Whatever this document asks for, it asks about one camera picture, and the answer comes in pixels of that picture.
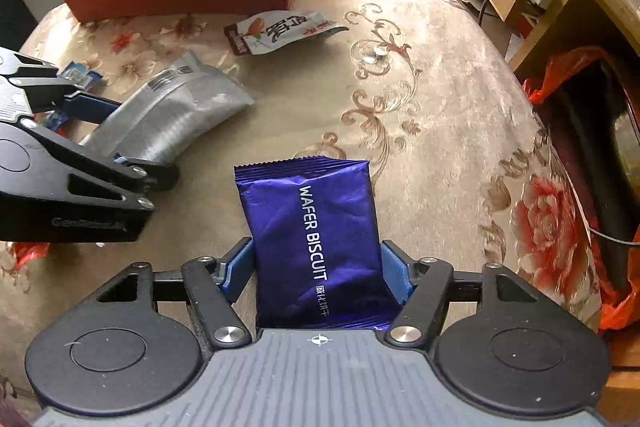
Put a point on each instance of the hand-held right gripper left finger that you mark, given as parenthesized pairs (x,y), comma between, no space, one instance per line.
(240,267)

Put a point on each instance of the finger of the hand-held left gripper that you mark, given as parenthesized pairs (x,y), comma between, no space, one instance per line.
(145,177)
(85,104)

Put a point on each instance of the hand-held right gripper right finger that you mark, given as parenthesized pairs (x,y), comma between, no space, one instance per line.
(397,272)

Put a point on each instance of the small blue candy packet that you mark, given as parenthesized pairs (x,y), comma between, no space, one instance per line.
(80,77)

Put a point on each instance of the silver green snack packet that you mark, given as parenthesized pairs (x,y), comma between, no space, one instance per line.
(175,112)

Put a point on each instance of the blue wafer biscuit packet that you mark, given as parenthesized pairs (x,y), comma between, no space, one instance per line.
(310,232)

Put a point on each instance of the silver foil meat pouch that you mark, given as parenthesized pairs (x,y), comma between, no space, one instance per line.
(280,32)

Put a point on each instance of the beige floral tablecloth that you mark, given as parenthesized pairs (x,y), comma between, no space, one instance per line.
(425,157)

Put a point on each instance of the orange plastic bag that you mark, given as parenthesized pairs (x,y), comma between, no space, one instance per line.
(565,67)

